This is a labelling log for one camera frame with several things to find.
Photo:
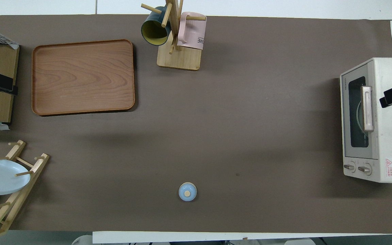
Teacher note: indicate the silver oven knob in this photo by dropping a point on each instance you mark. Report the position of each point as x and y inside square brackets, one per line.
[349, 167]
[364, 169]

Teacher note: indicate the brown table mat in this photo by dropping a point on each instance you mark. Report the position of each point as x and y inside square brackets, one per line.
[237, 136]

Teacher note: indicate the wooden dish rack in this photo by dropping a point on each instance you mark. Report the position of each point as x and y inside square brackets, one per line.
[15, 200]

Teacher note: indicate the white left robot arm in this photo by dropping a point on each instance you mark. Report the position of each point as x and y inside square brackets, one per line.
[82, 240]

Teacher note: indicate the wooden serving tray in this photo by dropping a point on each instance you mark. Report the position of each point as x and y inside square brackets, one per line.
[83, 77]

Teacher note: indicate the dark blue mug yellow inside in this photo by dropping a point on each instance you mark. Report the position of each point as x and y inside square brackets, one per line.
[153, 29]

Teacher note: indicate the white toaster oven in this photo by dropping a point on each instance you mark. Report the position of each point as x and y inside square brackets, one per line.
[391, 136]

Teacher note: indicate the wooden mug tree stand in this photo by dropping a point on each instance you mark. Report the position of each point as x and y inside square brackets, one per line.
[179, 59]

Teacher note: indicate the pink mug with print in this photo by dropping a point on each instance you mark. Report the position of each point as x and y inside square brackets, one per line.
[192, 34]

